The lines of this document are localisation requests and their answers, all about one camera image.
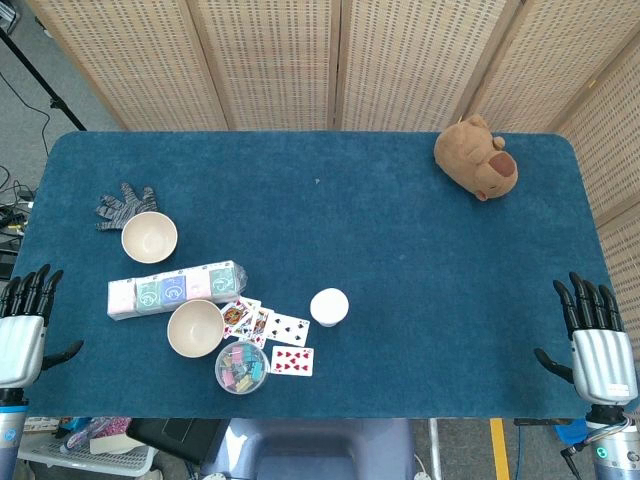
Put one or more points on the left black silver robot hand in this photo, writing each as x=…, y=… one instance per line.
x=22, y=345

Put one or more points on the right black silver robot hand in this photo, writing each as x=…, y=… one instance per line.
x=602, y=360

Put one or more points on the beige bowl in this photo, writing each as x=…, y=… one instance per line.
x=149, y=239
x=195, y=330

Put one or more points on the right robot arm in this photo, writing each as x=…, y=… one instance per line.
x=617, y=450

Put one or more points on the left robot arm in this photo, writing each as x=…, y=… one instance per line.
x=10, y=435

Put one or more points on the grey striped knit glove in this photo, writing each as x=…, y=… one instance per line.
x=125, y=202

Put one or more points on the king face playing card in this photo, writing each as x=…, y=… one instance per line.
x=232, y=317

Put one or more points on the mostly covered playing card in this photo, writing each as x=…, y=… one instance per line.
x=251, y=303

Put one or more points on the jack face playing card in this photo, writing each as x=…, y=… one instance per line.
x=260, y=325

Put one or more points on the five of spades card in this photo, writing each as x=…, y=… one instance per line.
x=290, y=330

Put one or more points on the nine of hearts card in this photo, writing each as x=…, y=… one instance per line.
x=294, y=361

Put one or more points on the pink patterned pouch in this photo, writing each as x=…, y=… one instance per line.
x=107, y=429

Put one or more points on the white plastic basket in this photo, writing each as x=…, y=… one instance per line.
x=85, y=457

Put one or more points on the pastel tissue packets bundle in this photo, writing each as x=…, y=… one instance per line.
x=165, y=295

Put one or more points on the woven folding screen panel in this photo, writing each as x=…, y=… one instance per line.
x=275, y=60
x=140, y=60
x=617, y=190
x=415, y=60
x=550, y=65

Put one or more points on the black laptop bag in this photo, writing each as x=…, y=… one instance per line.
x=175, y=435

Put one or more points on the white metal pole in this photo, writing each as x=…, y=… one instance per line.
x=435, y=450

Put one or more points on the clear jar of binder clips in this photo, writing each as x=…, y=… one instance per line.
x=242, y=369

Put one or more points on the brown capybara plush toy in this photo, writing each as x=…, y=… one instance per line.
x=470, y=155

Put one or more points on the blue carpet table cloth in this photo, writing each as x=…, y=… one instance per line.
x=375, y=250

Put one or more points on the black tripod stand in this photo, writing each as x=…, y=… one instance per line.
x=45, y=85

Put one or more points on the white paper cup blue flower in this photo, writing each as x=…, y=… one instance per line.
x=328, y=306

